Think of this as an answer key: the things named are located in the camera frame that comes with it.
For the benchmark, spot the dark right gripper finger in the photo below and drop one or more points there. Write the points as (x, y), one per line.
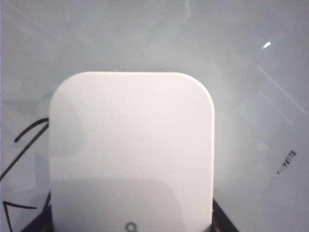
(42, 222)

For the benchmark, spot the white whiteboard eraser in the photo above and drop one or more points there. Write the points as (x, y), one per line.
(131, 135)

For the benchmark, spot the white glossy whiteboard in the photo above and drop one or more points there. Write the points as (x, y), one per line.
(154, 36)

